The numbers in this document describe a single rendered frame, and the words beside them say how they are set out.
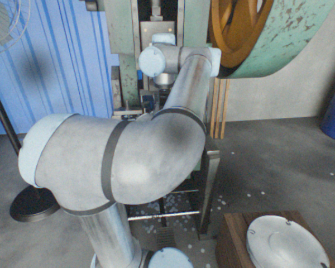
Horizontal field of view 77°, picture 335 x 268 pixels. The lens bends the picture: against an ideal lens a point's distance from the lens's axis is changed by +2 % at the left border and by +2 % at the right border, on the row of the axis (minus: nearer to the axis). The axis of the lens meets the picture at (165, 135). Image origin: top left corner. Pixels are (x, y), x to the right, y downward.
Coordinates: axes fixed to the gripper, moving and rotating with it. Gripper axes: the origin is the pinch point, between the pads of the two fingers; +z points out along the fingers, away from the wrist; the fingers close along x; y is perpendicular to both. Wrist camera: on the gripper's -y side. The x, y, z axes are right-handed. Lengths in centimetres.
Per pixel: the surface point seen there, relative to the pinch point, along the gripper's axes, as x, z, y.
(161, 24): -1.4, -36.3, 24.5
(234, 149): -80, 80, 89
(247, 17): -37, -38, 23
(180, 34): -8.6, -33.0, 20.4
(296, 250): -49, 40, -30
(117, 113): 21.5, 4.9, 31.0
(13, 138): 86, 25, 45
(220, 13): -37, -39, 55
